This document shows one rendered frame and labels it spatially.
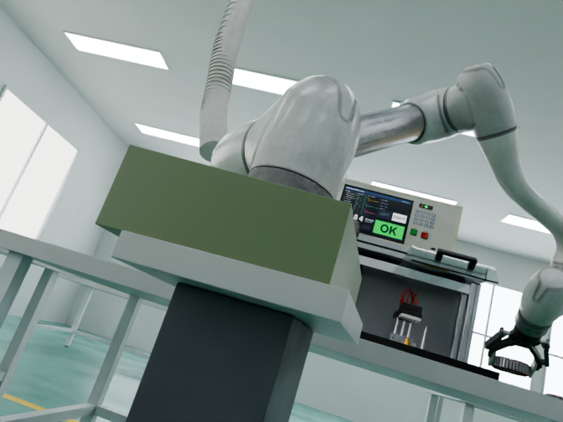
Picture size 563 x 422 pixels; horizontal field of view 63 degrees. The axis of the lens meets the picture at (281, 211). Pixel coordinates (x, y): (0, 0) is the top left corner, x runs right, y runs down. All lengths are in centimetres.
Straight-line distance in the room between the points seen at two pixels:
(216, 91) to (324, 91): 206
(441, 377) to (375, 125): 63
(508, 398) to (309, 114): 84
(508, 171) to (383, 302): 70
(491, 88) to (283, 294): 86
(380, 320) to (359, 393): 619
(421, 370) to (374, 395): 670
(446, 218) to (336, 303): 122
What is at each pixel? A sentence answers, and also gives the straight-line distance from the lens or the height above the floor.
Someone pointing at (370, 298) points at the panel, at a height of 93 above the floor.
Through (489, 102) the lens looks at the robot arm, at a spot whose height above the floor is 137.
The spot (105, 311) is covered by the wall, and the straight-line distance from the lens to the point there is 877.
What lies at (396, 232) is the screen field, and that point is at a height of 117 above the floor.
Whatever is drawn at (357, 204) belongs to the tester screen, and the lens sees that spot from 169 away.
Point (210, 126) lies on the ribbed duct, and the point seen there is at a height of 169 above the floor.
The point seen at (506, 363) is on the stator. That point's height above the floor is 83.
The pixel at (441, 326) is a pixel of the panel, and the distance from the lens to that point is 177.
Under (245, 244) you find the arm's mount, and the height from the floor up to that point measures 77.
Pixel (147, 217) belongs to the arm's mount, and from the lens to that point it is 67.
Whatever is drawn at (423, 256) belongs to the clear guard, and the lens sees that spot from 140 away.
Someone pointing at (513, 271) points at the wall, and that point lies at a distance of 862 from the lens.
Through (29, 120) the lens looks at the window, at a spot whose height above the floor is 247.
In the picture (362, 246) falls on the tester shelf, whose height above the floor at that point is 108.
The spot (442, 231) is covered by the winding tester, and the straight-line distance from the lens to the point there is 171.
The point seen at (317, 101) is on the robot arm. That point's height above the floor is 105.
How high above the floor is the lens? 66
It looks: 16 degrees up
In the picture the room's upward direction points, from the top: 18 degrees clockwise
